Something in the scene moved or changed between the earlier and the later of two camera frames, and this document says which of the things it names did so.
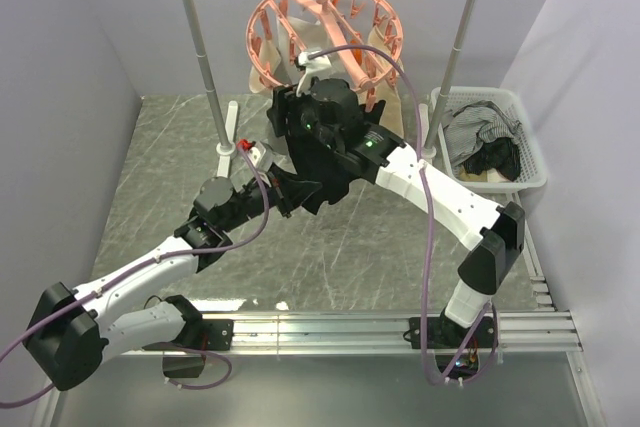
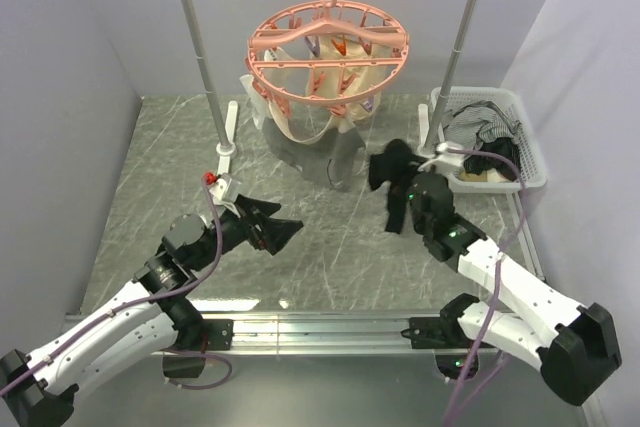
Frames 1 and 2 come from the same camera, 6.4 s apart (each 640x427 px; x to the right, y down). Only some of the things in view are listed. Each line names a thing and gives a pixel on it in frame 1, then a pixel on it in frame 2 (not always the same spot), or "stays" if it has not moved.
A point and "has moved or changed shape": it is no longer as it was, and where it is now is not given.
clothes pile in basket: (483, 142) stays
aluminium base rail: (548, 334) stays
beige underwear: (384, 67) has moved or changed shape
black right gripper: (285, 101) -> (407, 176)
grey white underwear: (279, 55) -> (330, 151)
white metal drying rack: (222, 113) stays
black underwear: (317, 163) has moved or changed shape
